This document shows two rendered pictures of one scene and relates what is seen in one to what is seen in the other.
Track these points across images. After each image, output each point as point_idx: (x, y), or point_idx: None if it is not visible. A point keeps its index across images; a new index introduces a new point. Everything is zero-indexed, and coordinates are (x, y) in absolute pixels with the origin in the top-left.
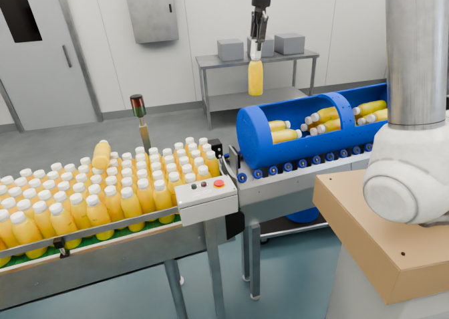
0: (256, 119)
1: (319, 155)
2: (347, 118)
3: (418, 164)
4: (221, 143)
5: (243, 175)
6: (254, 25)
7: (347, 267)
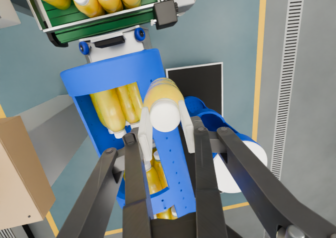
0: (74, 76)
1: None
2: (116, 199)
3: None
4: (159, 25)
5: (83, 50)
6: (198, 176)
7: (33, 122)
